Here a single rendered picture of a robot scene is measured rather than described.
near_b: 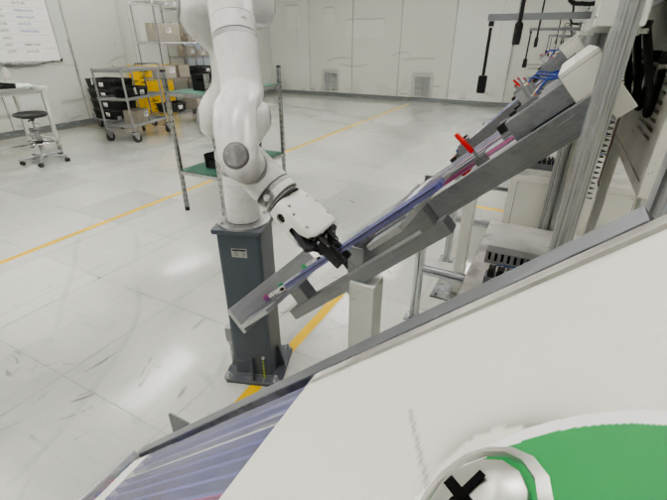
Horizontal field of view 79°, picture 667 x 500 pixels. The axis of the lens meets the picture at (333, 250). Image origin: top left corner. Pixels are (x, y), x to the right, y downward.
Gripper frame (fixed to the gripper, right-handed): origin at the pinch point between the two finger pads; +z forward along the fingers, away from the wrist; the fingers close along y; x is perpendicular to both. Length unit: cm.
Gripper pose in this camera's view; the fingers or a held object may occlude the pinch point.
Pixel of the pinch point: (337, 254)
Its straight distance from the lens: 80.2
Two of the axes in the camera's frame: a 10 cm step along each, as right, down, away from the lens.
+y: 4.6, -4.1, 7.9
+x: -5.4, 5.7, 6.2
